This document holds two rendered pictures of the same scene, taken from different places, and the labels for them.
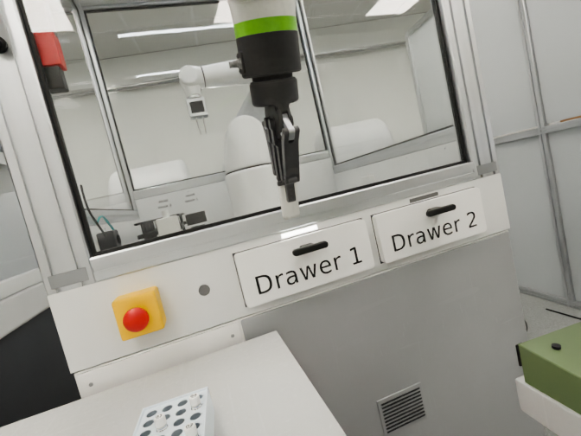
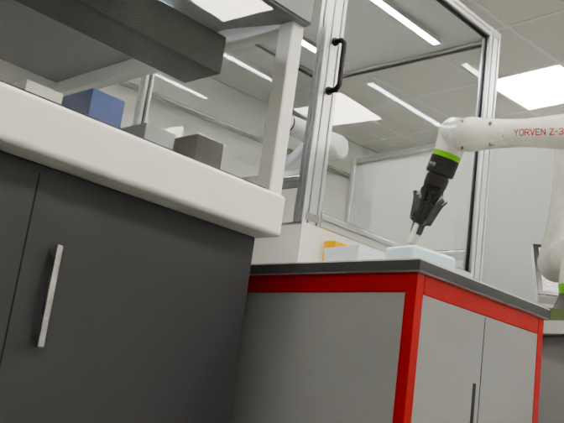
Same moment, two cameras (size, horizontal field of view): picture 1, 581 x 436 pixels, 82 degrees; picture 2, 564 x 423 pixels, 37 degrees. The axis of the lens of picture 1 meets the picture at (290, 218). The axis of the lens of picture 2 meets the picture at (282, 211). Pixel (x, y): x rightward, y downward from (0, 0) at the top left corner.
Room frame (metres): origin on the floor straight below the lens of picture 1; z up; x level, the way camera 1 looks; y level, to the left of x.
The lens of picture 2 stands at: (-1.49, 1.71, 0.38)
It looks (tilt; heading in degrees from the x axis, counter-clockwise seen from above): 14 degrees up; 330
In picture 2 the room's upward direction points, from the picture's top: 8 degrees clockwise
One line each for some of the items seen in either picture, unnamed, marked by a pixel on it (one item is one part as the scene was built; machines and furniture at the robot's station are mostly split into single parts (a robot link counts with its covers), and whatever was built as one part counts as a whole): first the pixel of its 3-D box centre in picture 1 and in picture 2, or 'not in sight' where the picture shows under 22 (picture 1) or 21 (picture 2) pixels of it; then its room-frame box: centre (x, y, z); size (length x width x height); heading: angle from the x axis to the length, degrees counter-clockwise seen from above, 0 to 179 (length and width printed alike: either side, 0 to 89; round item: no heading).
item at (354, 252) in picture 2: not in sight; (352, 259); (0.22, 0.49, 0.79); 0.13 x 0.09 x 0.05; 7
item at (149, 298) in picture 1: (139, 312); (336, 254); (0.58, 0.30, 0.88); 0.07 x 0.05 x 0.07; 105
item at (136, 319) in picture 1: (137, 318); not in sight; (0.55, 0.29, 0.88); 0.04 x 0.03 x 0.04; 105
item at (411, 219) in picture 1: (431, 223); not in sight; (0.76, -0.32, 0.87); 0.29 x 0.02 x 0.11; 105
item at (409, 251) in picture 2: not in sight; (420, 261); (0.04, 0.43, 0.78); 0.15 x 0.10 x 0.04; 97
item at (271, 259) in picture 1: (307, 260); not in sight; (0.68, -0.01, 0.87); 0.29 x 0.02 x 0.11; 105
